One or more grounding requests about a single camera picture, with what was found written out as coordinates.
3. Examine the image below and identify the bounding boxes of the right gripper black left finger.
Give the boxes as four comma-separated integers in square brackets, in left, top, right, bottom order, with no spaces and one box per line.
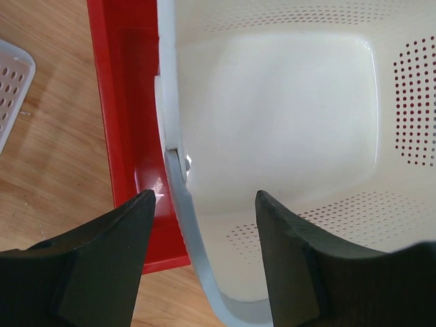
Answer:
[1,190,156,326]

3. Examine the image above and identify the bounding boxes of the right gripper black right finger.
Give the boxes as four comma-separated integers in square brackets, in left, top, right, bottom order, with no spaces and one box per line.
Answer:
[255,191,435,326]

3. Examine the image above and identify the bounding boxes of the large white laundry basket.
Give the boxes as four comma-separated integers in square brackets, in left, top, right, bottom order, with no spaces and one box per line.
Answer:
[155,1,435,326]

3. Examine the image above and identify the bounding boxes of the small white perforated basket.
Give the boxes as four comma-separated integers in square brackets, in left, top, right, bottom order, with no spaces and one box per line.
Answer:
[0,40,36,151]

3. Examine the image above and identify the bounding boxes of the red plastic tray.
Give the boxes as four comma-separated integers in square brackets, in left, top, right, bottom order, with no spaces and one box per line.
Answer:
[87,0,190,274]

